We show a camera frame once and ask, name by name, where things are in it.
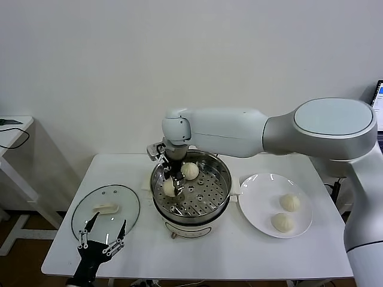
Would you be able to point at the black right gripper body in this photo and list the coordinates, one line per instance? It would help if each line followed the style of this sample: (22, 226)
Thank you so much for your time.
(177, 167)

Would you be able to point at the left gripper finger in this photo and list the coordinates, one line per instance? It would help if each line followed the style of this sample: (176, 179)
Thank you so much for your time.
(121, 236)
(86, 234)

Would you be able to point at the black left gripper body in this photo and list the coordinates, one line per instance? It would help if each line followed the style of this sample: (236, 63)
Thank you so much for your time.
(91, 254)

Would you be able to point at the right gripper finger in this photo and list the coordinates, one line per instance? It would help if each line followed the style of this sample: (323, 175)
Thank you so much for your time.
(180, 185)
(167, 172)

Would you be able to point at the white steamed baozi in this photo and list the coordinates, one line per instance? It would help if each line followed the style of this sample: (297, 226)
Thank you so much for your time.
(289, 202)
(169, 189)
(282, 222)
(190, 172)

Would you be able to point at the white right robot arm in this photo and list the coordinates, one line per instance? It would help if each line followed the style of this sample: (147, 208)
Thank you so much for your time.
(227, 131)

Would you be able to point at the stainless steel steamer basket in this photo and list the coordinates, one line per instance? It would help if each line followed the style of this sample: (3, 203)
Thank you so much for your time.
(209, 179)

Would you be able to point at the round glass pot lid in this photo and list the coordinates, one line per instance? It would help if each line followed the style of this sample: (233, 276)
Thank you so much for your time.
(104, 208)

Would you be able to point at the white electric cooking pot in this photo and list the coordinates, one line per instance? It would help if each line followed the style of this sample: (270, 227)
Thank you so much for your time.
(185, 230)

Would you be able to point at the round white plate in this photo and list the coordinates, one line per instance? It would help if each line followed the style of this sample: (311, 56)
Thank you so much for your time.
(263, 191)

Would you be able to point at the white side table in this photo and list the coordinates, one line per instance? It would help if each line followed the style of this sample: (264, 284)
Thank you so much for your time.
(12, 137)

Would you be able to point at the flat black device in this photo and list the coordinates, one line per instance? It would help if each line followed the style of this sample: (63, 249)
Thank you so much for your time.
(9, 121)

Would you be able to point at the black power adapter block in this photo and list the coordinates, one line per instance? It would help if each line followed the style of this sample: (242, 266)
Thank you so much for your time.
(337, 189)

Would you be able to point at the open grey laptop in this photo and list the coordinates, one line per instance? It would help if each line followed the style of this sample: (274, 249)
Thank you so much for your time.
(380, 92)

